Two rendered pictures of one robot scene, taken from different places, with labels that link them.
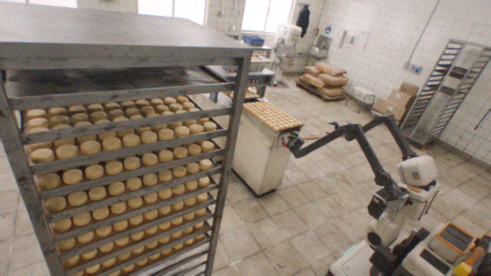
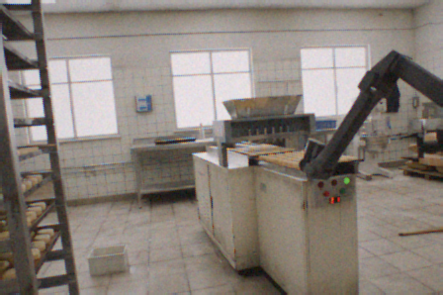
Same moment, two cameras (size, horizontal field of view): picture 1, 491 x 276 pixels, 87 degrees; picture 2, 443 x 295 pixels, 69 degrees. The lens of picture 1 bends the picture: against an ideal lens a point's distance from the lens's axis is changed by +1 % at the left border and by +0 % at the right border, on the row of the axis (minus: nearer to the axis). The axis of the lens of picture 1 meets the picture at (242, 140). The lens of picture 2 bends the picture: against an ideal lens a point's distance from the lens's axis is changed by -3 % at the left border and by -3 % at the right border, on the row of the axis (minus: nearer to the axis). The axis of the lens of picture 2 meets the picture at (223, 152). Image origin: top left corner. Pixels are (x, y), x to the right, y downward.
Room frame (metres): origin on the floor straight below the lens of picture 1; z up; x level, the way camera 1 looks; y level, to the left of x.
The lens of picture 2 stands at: (0.43, -0.64, 1.19)
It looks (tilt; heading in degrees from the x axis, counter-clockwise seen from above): 6 degrees down; 25
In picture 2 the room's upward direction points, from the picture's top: 5 degrees counter-clockwise
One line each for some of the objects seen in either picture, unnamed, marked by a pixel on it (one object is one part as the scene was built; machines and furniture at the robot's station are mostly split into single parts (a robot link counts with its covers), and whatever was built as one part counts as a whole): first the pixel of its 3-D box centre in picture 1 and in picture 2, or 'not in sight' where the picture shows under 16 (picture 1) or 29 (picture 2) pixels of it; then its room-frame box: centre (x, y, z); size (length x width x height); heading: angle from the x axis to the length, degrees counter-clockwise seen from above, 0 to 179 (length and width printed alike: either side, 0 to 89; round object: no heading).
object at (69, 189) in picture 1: (147, 167); not in sight; (0.66, 0.29, 1.41); 0.64 x 0.03 x 0.03; 131
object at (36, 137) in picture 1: (147, 120); not in sight; (0.66, 0.29, 1.59); 0.64 x 0.03 x 0.03; 131
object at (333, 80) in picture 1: (334, 78); not in sight; (6.21, -1.85, 0.47); 0.72 x 0.42 x 0.17; 131
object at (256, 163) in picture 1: (257, 147); (301, 228); (2.49, -0.18, 0.45); 0.70 x 0.34 x 0.90; 41
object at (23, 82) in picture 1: (123, 70); not in sight; (0.80, 0.43, 1.68); 0.60 x 0.40 x 0.02; 131
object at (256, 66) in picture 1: (243, 63); (261, 107); (2.87, 0.15, 1.25); 0.56 x 0.29 x 0.14; 131
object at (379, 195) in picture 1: (388, 199); not in sight; (1.46, -1.10, 0.87); 0.28 x 0.16 x 0.22; 132
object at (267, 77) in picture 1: (240, 84); (264, 139); (2.87, 0.15, 1.01); 0.72 x 0.33 x 0.34; 131
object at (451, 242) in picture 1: (451, 242); not in sight; (1.16, -1.37, 0.87); 0.23 x 0.15 x 0.11; 132
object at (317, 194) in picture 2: (286, 139); (332, 190); (2.21, -0.42, 0.77); 0.24 x 0.04 x 0.14; 131
